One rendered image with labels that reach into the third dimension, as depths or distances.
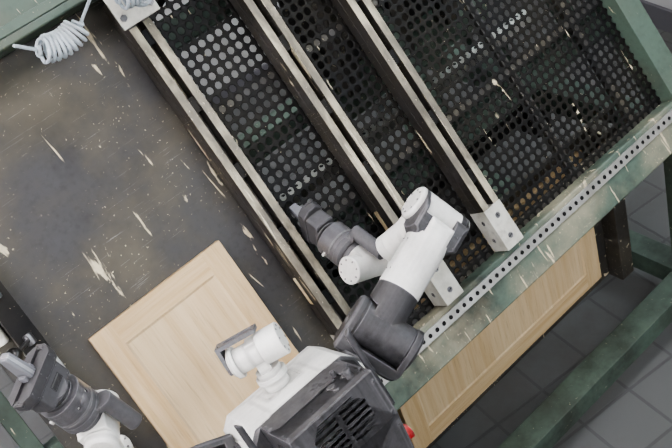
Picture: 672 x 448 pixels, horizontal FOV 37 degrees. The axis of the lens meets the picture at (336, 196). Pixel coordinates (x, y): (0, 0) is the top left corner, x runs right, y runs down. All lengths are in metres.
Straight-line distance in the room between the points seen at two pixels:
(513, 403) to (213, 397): 1.41
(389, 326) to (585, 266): 1.51
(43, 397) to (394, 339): 0.66
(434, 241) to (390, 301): 0.15
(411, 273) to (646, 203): 2.25
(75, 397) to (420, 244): 0.72
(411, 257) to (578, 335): 1.74
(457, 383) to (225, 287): 1.00
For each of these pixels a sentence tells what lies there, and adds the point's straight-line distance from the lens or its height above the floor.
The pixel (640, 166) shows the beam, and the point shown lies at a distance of 3.00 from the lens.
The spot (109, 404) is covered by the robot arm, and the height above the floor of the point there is 1.46.
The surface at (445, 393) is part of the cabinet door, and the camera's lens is 3.09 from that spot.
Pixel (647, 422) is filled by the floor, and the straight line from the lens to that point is 3.42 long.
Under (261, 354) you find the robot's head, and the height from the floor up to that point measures 1.43.
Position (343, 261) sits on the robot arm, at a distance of 2.25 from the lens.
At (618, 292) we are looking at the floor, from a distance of 3.80.
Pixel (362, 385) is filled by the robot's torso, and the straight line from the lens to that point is 1.79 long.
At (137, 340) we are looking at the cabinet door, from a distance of 2.32.
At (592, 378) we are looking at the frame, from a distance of 3.31.
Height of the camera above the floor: 2.73
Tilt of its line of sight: 37 degrees down
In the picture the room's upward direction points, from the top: 20 degrees counter-clockwise
